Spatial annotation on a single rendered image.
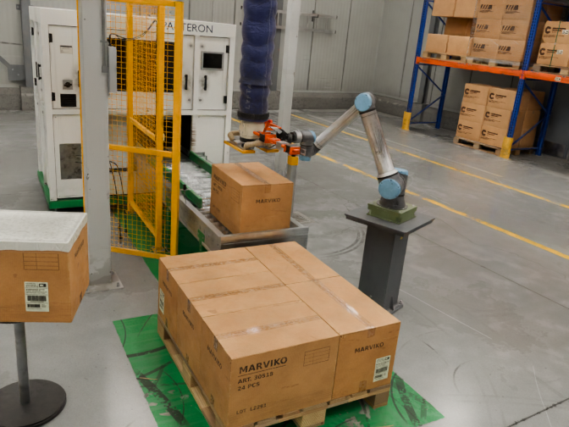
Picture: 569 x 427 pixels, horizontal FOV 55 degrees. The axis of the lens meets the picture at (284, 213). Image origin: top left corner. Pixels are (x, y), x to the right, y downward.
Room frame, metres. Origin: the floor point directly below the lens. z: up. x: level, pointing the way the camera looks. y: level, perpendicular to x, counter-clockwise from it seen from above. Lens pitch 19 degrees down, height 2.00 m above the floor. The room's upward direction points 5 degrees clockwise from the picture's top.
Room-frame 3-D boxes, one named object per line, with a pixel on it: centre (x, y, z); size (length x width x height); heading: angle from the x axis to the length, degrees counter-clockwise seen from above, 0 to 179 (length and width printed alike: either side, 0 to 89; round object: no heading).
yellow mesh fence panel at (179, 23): (4.17, 1.24, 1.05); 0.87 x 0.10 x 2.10; 82
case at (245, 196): (3.95, 0.27, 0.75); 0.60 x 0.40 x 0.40; 29
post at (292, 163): (4.40, -0.03, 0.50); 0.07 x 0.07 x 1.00; 30
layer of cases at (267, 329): (2.92, 0.04, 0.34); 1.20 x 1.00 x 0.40; 30
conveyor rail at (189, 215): (4.51, 0.98, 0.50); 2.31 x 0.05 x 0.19; 30
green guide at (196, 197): (4.85, 1.11, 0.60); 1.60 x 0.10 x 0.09; 30
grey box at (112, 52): (3.85, 1.28, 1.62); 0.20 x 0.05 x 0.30; 30
